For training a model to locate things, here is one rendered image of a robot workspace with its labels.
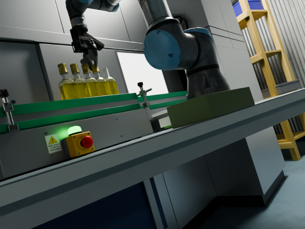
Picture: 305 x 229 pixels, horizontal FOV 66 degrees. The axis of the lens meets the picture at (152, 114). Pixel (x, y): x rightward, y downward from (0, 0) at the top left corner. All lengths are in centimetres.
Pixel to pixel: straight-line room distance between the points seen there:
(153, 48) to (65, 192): 45
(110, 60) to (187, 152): 95
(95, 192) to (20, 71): 80
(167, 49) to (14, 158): 54
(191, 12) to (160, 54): 134
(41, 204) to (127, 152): 20
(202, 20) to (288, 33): 220
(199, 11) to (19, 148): 160
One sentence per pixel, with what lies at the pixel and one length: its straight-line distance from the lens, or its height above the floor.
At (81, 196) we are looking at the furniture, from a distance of 55.
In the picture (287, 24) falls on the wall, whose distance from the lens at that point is 400.
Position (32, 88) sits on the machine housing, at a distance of 121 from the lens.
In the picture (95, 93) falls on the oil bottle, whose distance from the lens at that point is 113.
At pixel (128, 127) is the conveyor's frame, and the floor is 81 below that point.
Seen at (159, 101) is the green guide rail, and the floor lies 92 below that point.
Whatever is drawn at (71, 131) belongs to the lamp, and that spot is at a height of 84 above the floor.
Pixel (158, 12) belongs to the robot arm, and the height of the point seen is 110.
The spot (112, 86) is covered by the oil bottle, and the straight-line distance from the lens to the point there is 121.
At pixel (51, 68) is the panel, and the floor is 119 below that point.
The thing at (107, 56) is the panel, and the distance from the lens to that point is 149.
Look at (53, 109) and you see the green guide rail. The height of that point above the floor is 93.
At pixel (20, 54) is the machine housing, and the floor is 127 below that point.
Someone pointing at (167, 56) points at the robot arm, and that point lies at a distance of 69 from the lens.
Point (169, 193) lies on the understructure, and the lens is 162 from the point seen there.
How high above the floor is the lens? 76
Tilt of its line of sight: 4 degrees up
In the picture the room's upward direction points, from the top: 17 degrees counter-clockwise
